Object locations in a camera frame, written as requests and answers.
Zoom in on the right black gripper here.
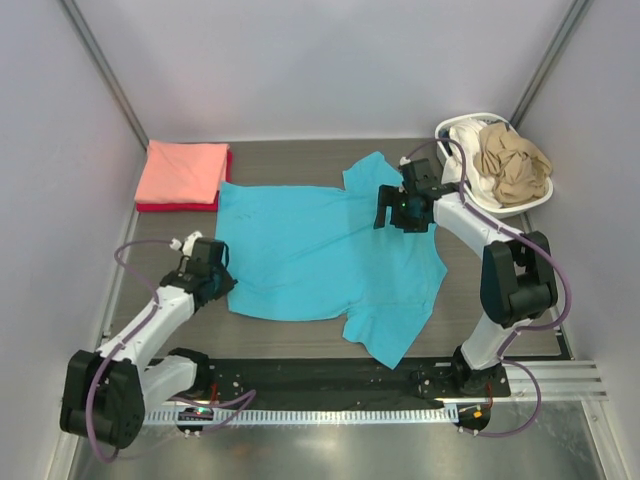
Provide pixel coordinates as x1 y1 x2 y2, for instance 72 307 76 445
375 184 429 233

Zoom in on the turquoise t shirt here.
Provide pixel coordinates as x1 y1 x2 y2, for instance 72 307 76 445
215 152 447 369

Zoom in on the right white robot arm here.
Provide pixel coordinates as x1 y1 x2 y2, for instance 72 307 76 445
374 157 558 396

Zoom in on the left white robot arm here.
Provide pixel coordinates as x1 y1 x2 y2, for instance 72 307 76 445
59 232 236 449

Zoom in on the white laundry basket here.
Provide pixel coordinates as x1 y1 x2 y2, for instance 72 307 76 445
435 113 553 218

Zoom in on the folded red t shirt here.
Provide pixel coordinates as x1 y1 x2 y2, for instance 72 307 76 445
136 149 234 213

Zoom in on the white t shirt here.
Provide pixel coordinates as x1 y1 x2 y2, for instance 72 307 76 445
439 118 501 201

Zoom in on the folded salmon pink t shirt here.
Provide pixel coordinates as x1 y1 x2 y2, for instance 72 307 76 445
134 139 230 205

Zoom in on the beige t shirt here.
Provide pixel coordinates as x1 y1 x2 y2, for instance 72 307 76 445
473 122 553 207

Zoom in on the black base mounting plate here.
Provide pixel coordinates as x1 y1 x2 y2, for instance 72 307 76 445
204 357 511 413

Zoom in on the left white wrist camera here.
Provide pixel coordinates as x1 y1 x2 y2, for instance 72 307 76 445
169 231 203 257

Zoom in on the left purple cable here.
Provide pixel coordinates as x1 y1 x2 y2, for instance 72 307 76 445
84 239 257 464

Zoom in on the purple cable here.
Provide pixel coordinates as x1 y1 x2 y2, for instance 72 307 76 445
404 138 572 439
84 239 257 464

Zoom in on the left aluminium frame post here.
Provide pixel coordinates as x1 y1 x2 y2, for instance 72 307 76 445
58 0 149 148

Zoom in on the aluminium frame post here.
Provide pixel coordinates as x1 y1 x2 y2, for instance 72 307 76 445
58 0 149 148
510 0 594 128

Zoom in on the white slotted cable duct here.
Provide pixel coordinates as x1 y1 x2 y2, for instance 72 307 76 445
143 405 459 427

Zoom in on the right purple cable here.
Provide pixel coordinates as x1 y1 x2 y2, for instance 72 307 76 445
404 138 572 439

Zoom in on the right aluminium frame post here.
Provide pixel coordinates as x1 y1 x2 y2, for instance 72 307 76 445
510 0 594 128

